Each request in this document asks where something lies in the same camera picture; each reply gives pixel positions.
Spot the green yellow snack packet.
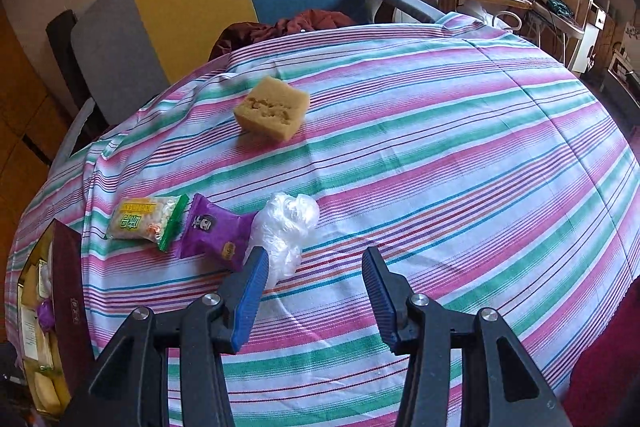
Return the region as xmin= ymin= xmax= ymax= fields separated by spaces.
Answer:
xmin=105 ymin=195 xmax=189 ymax=251

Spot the purple snack packet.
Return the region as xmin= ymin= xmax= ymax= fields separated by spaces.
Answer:
xmin=180 ymin=193 xmax=256 ymax=272

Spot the white plastic bag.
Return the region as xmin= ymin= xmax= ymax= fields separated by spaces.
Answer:
xmin=245 ymin=192 xmax=320 ymax=291

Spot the gold cardboard storage box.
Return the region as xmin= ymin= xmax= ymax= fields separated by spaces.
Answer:
xmin=17 ymin=219 xmax=94 ymax=421

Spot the striped pink green tablecloth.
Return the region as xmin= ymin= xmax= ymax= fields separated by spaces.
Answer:
xmin=4 ymin=15 xmax=639 ymax=426

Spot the grey yellow blue chair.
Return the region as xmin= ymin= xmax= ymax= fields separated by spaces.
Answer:
xmin=47 ymin=0 xmax=437 ymax=126

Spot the dark red cloth on chair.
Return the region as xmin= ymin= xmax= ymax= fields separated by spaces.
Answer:
xmin=208 ymin=9 xmax=356 ymax=61

